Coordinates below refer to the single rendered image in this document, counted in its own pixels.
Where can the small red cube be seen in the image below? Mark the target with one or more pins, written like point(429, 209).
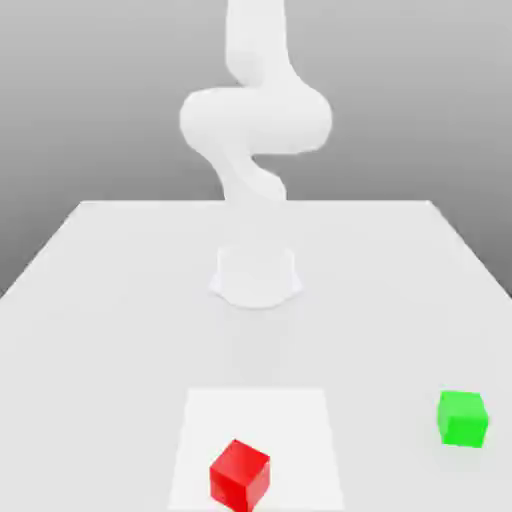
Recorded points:
point(239, 476)

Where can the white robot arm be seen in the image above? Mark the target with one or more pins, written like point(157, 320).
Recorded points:
point(256, 120)

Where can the small green cube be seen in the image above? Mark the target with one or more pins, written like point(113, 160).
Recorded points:
point(462, 420)

